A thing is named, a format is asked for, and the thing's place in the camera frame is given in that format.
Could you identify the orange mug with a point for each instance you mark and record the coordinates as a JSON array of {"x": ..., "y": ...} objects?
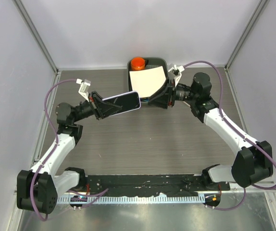
[{"x": 138, "y": 63}]

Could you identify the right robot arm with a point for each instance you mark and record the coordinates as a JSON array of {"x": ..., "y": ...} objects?
[{"x": 253, "y": 158}]

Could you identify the left aluminium frame post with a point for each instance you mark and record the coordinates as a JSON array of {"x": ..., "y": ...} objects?
[{"x": 35, "y": 34}]

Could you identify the phone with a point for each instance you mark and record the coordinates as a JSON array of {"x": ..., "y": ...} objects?
[{"x": 128, "y": 101}]

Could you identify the aluminium frame post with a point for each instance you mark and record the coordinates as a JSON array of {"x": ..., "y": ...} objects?
[
  {"x": 35, "y": 34},
  {"x": 262, "y": 4}
]

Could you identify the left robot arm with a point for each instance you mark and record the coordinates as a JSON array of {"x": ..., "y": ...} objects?
[{"x": 38, "y": 188}]

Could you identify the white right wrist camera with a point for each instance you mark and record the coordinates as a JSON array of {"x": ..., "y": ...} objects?
[{"x": 175, "y": 72}]

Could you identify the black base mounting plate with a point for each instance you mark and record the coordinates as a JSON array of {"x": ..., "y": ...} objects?
[{"x": 173, "y": 185}]

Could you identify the blue dotted plate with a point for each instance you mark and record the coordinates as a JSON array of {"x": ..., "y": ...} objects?
[{"x": 144, "y": 100}]

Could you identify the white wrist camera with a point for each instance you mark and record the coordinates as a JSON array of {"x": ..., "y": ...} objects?
[
  {"x": 175, "y": 72},
  {"x": 83, "y": 89}
]

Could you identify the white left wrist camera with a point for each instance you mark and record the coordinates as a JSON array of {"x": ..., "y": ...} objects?
[{"x": 83, "y": 89}]

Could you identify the white square plate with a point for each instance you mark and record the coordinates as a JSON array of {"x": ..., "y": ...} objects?
[{"x": 147, "y": 82}]

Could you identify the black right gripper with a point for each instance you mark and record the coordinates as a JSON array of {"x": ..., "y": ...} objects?
[{"x": 166, "y": 97}]

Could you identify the right aluminium frame post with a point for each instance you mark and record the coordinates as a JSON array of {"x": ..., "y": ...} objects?
[{"x": 262, "y": 4}]

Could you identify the slotted cable duct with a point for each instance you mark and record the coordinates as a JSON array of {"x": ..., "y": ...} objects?
[{"x": 105, "y": 200}]

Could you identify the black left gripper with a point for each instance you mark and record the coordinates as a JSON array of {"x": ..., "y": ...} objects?
[{"x": 101, "y": 108}]

